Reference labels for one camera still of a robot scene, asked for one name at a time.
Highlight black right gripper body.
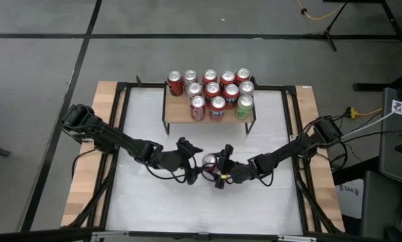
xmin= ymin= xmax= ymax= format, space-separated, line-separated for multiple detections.
xmin=215 ymin=144 xmax=255 ymax=190

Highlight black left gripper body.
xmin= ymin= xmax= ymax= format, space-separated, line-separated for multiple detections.
xmin=153 ymin=143 xmax=197 ymax=185

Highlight dark red soda can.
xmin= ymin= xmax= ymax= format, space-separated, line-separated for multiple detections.
xmin=200 ymin=153 xmax=219 ymax=182

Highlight green sparkling water can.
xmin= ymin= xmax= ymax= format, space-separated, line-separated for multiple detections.
xmin=234 ymin=93 xmax=255 ymax=121

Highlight silver Diet Coke can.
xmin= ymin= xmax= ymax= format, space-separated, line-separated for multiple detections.
xmin=182 ymin=69 xmax=198 ymax=85
xmin=186 ymin=82 xmax=204 ymax=100

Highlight dark red Coca-Cola can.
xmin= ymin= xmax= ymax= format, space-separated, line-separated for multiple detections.
xmin=167 ymin=70 xmax=184 ymax=97

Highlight silver and orange sparkling can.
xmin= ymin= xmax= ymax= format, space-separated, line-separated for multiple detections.
xmin=238 ymin=79 xmax=255 ymax=97

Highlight wooden shelf black metal legs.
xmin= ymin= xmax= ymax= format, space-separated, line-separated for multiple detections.
xmin=161 ymin=82 xmax=257 ymax=136

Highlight white printed box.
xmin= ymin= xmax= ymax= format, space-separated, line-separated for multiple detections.
xmin=335 ymin=179 xmax=366 ymax=221

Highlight dark grey cabinet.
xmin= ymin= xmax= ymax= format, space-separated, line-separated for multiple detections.
xmin=362 ymin=171 xmax=402 ymax=242

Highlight grey desk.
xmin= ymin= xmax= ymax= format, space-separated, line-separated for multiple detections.
xmin=377 ymin=85 xmax=402 ymax=189

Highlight black floor stand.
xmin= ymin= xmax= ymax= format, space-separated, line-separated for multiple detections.
xmin=321 ymin=0 xmax=402 ymax=93

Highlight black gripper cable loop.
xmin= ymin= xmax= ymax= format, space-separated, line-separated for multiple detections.
xmin=253 ymin=167 xmax=276 ymax=188
xmin=143 ymin=161 xmax=192 ymax=185

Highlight black cable bundle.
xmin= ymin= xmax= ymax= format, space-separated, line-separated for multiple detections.
xmin=61 ymin=147 xmax=120 ymax=233
xmin=293 ymin=161 xmax=345 ymax=235

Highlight silver camera mount rail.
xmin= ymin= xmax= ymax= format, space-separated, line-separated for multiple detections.
xmin=88 ymin=230 xmax=319 ymax=242

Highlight yellow power plug cable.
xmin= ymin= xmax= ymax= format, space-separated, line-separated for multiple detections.
xmin=346 ymin=106 xmax=383 ymax=119

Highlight white cable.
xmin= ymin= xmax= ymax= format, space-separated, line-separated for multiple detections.
xmin=340 ymin=95 xmax=402 ymax=139

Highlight yellow floor cable black plug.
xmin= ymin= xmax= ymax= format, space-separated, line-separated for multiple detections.
xmin=296 ymin=0 xmax=346 ymax=21

